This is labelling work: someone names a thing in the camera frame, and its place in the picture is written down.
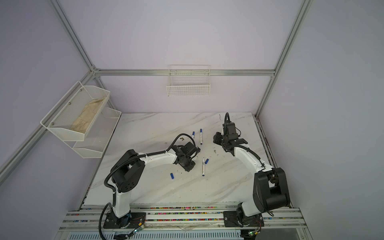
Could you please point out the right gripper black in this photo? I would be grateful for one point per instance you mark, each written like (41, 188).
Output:
(216, 138)

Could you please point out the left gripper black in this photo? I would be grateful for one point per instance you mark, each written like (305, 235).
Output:
(188, 168)

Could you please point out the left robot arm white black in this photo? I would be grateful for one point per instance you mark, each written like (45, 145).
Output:
(126, 173)

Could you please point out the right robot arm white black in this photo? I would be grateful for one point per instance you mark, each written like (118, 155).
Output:
(270, 188)

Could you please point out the beige cloth in shelf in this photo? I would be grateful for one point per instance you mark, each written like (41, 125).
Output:
(83, 122)

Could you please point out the aluminium rail base frame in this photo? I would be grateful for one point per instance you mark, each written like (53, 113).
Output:
(185, 223)

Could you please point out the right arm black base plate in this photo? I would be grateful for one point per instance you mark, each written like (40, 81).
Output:
(237, 219)

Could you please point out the white wire wall basket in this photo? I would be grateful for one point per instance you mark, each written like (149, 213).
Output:
(188, 80)

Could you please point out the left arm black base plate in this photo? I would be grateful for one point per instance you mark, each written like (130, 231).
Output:
(129, 221)

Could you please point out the white mesh two-tier wall shelf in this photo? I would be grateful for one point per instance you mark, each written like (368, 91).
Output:
(92, 144)

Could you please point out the aluminium enclosure frame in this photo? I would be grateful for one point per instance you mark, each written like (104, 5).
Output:
(164, 39)

